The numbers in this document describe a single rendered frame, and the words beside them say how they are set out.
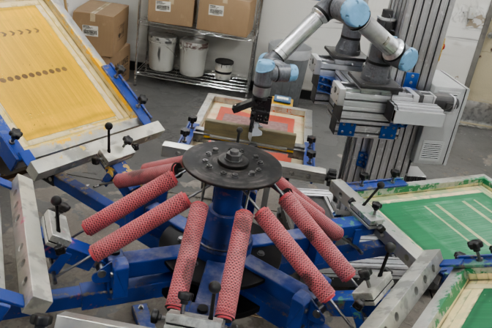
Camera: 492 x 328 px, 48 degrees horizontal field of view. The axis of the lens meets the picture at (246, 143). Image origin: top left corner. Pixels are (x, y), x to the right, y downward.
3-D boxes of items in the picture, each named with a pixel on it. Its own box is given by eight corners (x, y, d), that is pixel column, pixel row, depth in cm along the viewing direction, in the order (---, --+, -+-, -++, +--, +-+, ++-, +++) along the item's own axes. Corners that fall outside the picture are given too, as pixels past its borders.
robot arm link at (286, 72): (288, 58, 244) (266, 58, 239) (302, 66, 235) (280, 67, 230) (285, 75, 247) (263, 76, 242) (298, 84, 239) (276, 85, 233)
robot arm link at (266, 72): (280, 63, 229) (262, 63, 225) (276, 88, 234) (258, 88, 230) (271, 57, 236) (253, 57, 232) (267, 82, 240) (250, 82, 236)
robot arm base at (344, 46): (355, 50, 334) (359, 34, 330) (363, 56, 321) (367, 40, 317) (332, 47, 332) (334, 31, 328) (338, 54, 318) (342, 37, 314)
